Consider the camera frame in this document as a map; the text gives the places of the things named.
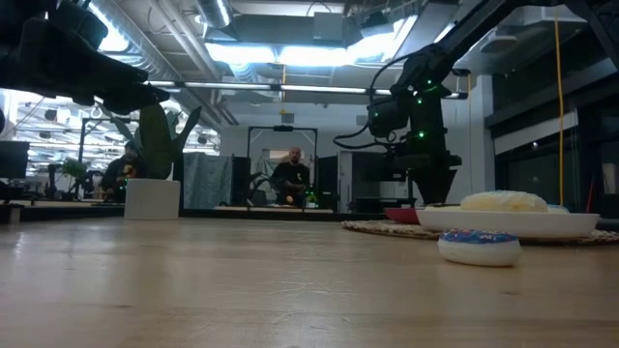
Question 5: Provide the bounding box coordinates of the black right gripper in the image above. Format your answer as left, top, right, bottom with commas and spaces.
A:
394, 103, 463, 204

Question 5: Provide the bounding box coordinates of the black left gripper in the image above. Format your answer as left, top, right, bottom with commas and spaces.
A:
0, 0, 170, 116

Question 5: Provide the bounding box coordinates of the large white blue-drizzled donut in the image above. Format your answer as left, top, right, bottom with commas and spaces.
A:
458, 189, 550, 214

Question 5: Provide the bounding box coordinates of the small dark blue sprinkled donut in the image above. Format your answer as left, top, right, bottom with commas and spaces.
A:
437, 228, 523, 268

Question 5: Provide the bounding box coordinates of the red plate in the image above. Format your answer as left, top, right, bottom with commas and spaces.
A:
385, 207, 422, 226

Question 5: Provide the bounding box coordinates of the round woven placemat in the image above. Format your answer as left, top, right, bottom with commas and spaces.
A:
340, 219, 619, 246

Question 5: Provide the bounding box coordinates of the black screen on cabinet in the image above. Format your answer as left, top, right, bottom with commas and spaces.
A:
351, 152, 396, 184

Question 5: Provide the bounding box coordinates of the green artificial plant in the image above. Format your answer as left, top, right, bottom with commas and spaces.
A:
103, 103, 202, 181

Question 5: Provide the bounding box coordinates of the white plate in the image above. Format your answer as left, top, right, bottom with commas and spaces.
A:
415, 205, 601, 242

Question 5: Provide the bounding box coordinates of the small background plant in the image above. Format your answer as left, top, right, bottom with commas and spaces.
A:
61, 159, 88, 179

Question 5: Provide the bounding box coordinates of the person at desk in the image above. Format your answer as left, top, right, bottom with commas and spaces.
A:
99, 140, 146, 203

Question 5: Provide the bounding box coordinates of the black computer monitor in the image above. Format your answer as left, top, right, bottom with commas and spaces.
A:
0, 140, 31, 180

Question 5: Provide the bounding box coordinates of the white plant pot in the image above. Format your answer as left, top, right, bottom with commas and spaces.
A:
124, 178, 182, 221

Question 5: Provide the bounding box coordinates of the long ceiling light strip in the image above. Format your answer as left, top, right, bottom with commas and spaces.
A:
144, 80, 468, 101

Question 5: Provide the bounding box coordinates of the grey curtain panel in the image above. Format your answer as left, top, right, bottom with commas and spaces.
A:
182, 152, 234, 210

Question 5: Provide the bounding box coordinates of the person facing table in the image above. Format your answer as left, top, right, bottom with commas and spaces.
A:
269, 147, 313, 207

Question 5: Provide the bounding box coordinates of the red rod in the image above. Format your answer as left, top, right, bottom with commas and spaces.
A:
586, 174, 597, 214

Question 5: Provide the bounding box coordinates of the silver ventilation duct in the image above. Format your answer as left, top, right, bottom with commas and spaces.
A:
89, 0, 228, 130

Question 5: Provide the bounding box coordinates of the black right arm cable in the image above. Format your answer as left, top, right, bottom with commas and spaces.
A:
332, 50, 412, 151

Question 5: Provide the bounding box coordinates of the yellow extension cable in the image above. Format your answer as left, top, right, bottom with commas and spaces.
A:
553, 18, 566, 207

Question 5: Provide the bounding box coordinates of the black gantry frame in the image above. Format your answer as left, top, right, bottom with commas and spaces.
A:
246, 125, 319, 213

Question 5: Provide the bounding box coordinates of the black aluminium table frame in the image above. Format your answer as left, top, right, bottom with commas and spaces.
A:
0, 205, 388, 224

